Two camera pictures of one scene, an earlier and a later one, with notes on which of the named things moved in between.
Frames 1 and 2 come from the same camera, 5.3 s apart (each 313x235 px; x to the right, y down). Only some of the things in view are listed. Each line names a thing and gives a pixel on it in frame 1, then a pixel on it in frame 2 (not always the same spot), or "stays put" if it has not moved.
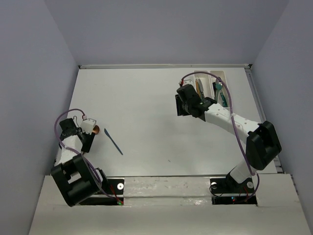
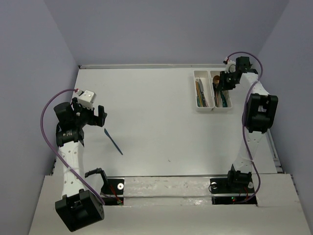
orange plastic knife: x=197 y=87 stays put
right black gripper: x=180 y=111 to x=222 y=85
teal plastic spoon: x=223 y=101 stays put
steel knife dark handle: x=201 y=87 stays put
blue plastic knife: x=107 y=134 stays put
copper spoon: x=96 y=129 to x=216 y=80
